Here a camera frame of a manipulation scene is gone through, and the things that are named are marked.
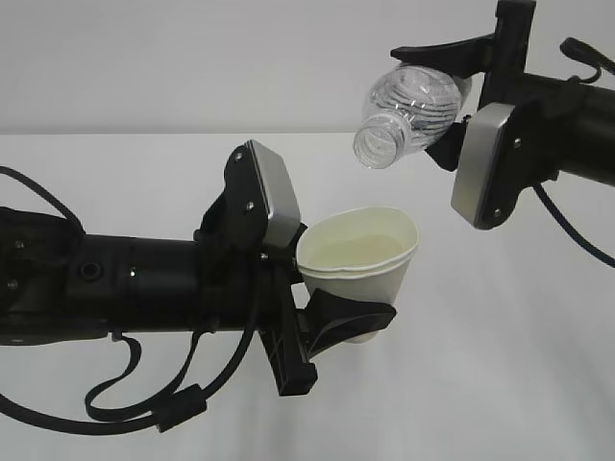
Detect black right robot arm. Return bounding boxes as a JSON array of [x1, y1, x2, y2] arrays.
[[390, 1, 614, 195]]

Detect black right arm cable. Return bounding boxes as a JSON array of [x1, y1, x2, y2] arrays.
[[532, 36, 615, 269]]

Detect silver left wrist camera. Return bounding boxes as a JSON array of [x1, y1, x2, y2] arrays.
[[194, 139, 302, 253]]

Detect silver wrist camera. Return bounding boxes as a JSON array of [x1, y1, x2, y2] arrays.
[[194, 139, 302, 253], [451, 103, 523, 231]]

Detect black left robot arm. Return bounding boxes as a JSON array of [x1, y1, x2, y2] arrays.
[[1, 208, 396, 397]]

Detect white paper cup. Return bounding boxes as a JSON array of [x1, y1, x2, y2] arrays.
[[294, 206, 421, 345]]

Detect clear water bottle green label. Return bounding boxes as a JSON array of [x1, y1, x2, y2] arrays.
[[353, 63, 472, 169]]

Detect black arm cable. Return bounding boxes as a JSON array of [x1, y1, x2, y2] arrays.
[[0, 165, 263, 433], [532, 36, 615, 269]]

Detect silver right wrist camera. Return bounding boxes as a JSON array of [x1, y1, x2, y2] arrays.
[[451, 103, 523, 231]]

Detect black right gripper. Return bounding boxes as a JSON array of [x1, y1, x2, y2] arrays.
[[391, 0, 536, 171]]

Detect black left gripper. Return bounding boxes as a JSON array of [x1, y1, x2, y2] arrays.
[[259, 223, 397, 397]]

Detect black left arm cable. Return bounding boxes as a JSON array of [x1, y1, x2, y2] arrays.
[[0, 165, 263, 433]]

